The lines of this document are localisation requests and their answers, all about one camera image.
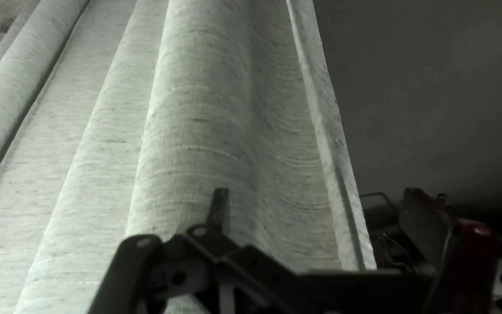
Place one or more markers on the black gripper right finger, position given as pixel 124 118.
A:
pixel 462 256

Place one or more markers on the grey fabric curtain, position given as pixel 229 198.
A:
pixel 123 118

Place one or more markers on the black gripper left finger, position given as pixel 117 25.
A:
pixel 147 273

